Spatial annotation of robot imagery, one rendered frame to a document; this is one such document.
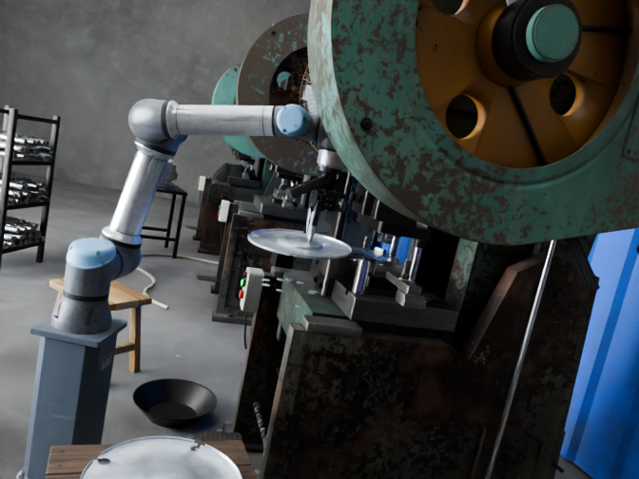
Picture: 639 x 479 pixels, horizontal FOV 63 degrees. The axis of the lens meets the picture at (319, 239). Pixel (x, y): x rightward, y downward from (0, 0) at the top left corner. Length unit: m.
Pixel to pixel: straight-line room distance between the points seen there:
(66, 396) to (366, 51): 1.15
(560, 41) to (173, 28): 7.28
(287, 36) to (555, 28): 1.88
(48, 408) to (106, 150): 6.65
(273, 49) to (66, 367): 1.84
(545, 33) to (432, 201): 0.36
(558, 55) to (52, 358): 1.37
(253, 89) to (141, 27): 5.48
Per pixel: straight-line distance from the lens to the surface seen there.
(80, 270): 1.48
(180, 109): 1.38
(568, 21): 1.12
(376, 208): 1.43
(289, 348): 1.26
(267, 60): 2.77
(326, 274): 1.45
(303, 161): 2.78
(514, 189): 1.13
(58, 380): 1.57
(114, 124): 8.05
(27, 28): 8.33
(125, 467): 1.13
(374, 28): 1.00
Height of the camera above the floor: 1.02
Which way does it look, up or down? 9 degrees down
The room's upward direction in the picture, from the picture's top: 12 degrees clockwise
